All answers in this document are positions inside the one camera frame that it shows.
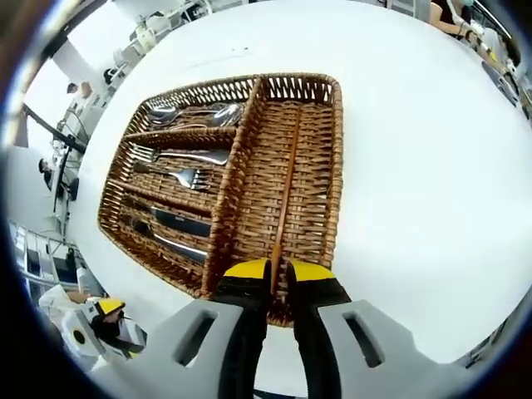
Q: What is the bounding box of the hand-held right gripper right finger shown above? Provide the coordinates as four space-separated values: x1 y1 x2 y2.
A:
284 259 470 399

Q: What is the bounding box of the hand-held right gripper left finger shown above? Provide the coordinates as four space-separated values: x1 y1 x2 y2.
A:
89 257 273 399

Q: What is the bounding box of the steel-handled knife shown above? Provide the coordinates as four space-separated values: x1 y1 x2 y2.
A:
131 219 209 264

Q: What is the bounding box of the steel fork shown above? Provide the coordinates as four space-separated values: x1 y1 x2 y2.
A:
129 142 232 166
131 162 212 191

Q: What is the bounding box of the brown wicker storage tray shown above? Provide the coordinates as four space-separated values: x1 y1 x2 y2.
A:
97 72 345 329

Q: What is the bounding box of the brown chopstick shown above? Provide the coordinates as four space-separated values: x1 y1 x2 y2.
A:
269 101 303 292

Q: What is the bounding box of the grey flat tray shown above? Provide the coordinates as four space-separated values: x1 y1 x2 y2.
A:
481 61 521 107

